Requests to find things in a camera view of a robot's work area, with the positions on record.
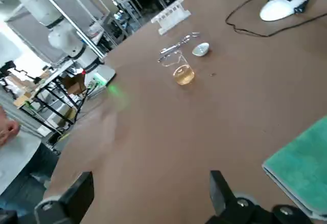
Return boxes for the white desk lamp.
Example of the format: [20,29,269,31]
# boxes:
[259,0,311,22]

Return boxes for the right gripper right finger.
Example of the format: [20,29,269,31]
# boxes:
[205,170,315,224]

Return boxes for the folded green cloth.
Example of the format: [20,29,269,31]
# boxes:
[262,115,327,219]

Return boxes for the small white dish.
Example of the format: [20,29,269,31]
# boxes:
[192,42,211,57]

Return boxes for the glass beaker with amber liquid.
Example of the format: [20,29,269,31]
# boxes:
[162,51,196,86]

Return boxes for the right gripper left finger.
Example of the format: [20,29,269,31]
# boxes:
[34,170,95,224]

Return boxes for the white test tube rack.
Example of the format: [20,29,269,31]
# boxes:
[150,0,192,36]

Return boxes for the metal crucible tongs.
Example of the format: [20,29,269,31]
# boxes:
[157,31,201,63]

